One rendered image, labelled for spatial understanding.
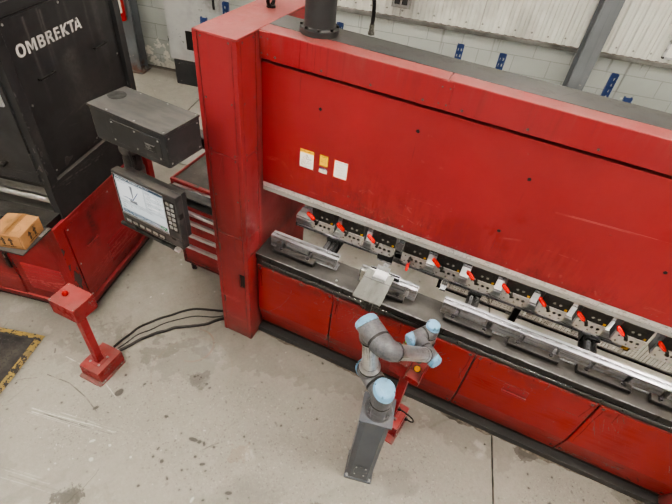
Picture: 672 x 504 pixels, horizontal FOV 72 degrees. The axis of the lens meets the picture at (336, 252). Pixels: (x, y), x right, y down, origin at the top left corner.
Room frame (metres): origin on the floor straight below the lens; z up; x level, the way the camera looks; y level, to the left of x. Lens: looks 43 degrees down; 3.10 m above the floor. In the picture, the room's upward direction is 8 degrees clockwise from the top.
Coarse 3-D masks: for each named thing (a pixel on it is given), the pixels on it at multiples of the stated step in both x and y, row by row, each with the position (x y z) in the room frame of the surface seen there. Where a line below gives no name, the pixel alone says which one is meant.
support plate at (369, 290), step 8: (368, 272) 2.07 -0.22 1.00; (368, 280) 2.00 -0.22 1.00; (376, 280) 2.01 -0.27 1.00; (392, 280) 2.03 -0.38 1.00; (360, 288) 1.92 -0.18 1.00; (368, 288) 1.93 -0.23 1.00; (376, 288) 1.94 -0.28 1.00; (384, 288) 1.95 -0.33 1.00; (360, 296) 1.86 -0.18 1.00; (368, 296) 1.87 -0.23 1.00; (376, 296) 1.88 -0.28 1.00; (384, 296) 1.88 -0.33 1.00; (376, 304) 1.81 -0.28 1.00
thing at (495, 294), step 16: (304, 208) 2.65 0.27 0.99; (304, 224) 2.54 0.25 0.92; (368, 240) 2.39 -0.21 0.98; (400, 240) 2.44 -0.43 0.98; (432, 256) 2.32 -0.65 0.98; (432, 272) 2.22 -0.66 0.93; (464, 272) 2.20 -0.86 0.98; (464, 288) 2.15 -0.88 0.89; (496, 288) 2.09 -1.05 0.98; (512, 304) 2.04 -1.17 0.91; (528, 304) 2.01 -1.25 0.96; (592, 336) 1.88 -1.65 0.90; (608, 336) 1.85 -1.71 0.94
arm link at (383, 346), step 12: (384, 336) 1.27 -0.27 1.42; (372, 348) 1.23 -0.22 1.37; (384, 348) 1.23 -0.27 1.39; (396, 348) 1.24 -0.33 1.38; (408, 348) 1.30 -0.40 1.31; (420, 348) 1.36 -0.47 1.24; (432, 348) 1.43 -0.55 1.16; (396, 360) 1.22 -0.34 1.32; (408, 360) 1.28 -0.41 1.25; (420, 360) 1.32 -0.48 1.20; (432, 360) 1.36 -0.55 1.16
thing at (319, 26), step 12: (312, 0) 2.32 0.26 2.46; (324, 0) 2.32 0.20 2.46; (336, 0) 2.37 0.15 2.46; (372, 0) 2.42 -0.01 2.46; (312, 12) 2.32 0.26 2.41; (324, 12) 2.32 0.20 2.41; (336, 12) 2.39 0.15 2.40; (372, 12) 2.44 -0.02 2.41; (300, 24) 2.37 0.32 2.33; (312, 24) 2.32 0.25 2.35; (324, 24) 2.32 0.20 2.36; (336, 24) 2.44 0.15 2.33; (372, 24) 2.44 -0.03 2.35; (312, 36) 2.30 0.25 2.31; (324, 36) 2.30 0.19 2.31; (336, 36) 2.35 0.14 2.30
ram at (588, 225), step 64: (320, 128) 2.22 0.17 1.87; (384, 128) 2.11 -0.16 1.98; (448, 128) 2.01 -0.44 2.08; (320, 192) 2.21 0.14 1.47; (384, 192) 2.09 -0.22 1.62; (448, 192) 1.98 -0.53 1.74; (512, 192) 1.88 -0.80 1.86; (576, 192) 1.80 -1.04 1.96; (640, 192) 1.73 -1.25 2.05; (512, 256) 1.84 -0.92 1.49; (576, 256) 1.75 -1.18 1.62; (640, 256) 1.67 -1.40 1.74
